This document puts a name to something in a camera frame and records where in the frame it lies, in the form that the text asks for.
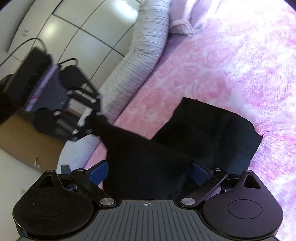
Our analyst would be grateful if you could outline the white striped duvet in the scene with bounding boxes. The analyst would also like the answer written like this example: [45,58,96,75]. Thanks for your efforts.
[56,1,171,174]

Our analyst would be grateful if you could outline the cardboard box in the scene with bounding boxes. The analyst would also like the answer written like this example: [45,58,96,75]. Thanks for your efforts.
[1,115,66,172]

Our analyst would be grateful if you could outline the black cable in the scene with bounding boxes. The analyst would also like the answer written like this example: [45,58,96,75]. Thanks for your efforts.
[0,38,79,70]

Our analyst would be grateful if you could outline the white wardrobe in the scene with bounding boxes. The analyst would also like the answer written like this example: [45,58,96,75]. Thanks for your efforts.
[1,1,142,88]

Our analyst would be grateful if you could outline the black trousers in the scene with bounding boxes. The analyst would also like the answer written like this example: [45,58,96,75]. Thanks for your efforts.
[85,98,262,200]

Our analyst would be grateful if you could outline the pink floral bedspread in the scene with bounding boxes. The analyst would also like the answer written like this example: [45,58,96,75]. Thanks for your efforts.
[83,0,296,237]

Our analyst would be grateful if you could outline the purple pillow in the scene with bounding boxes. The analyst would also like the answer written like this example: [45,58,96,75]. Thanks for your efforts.
[169,0,220,36]

